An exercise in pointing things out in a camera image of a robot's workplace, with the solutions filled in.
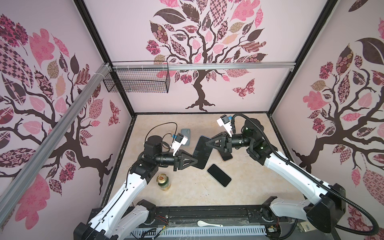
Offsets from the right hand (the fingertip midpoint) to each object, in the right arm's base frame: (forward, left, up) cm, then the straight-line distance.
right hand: (208, 143), depth 61 cm
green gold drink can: (-7, +22, -25) cm, 34 cm away
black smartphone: (-3, +2, -3) cm, 4 cm away
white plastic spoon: (-25, +2, -33) cm, 41 cm away
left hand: (-5, +5, -8) cm, 11 cm away
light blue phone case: (+33, +12, -35) cm, 50 cm away
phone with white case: (0, -9, -35) cm, 36 cm away
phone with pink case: (+12, -14, -34) cm, 39 cm away
